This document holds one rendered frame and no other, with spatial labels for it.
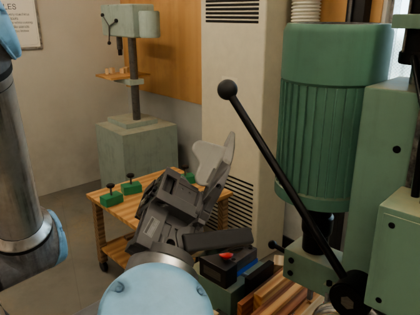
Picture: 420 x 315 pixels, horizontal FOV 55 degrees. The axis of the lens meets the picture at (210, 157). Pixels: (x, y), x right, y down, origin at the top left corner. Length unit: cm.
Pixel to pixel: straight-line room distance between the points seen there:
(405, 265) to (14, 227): 80
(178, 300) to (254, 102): 201
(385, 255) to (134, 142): 254
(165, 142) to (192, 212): 259
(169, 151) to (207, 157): 261
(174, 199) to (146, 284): 21
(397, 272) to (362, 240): 16
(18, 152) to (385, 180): 67
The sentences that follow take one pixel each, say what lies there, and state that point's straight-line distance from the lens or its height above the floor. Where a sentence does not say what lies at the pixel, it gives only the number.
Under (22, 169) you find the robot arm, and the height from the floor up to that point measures 122.
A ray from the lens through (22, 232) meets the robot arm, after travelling 103.
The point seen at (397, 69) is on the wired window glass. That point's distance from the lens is 225.
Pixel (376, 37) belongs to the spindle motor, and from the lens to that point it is 66.
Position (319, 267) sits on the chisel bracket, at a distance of 82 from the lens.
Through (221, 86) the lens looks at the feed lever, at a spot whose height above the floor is 141.
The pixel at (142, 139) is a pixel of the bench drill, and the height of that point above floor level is 64.
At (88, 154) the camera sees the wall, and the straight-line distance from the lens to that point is 391.
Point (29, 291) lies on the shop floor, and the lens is 266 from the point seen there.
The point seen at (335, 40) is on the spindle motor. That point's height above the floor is 148.
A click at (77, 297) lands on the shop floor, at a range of 252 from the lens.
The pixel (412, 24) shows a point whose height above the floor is 151.
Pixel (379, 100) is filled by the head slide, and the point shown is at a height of 140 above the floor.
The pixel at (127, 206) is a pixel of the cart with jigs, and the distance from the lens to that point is 224.
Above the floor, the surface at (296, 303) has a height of 95.
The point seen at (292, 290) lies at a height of 96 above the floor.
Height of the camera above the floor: 152
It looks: 20 degrees down
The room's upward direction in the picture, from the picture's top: straight up
